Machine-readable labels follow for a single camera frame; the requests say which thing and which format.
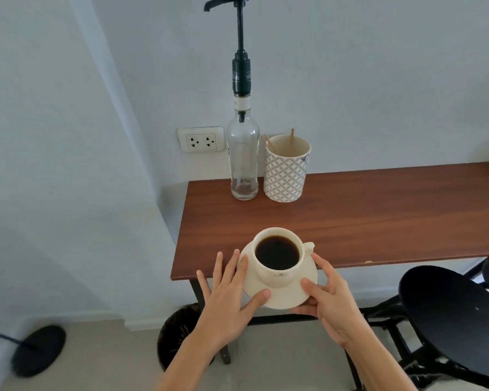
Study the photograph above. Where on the black metal table frame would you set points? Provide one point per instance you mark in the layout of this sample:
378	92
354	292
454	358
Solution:
197	291

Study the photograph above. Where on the white saucer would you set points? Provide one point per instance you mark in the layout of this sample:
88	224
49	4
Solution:
285	299

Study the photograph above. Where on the brown wooden table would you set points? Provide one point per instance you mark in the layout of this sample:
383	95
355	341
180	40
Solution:
391	211

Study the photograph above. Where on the black trash bin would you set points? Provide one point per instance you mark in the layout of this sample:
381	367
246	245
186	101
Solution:
175	333

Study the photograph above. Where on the person's right hand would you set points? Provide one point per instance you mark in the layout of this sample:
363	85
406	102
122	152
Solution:
338	309

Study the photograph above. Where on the person's left hand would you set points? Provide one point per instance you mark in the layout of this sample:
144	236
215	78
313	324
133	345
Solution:
224	309

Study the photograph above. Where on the black round stand base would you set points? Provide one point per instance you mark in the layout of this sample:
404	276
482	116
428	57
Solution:
40	352

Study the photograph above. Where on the glass syrup bottle black pump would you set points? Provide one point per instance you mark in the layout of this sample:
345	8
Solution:
244	158

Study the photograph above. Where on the white wall socket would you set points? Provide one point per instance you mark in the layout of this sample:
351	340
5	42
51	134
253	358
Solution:
201	140

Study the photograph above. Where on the white patterned stirrer holder cup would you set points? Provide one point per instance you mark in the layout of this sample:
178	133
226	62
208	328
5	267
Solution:
285	179

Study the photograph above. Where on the white cup of coffee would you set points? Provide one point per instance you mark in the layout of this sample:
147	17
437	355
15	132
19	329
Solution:
277	252

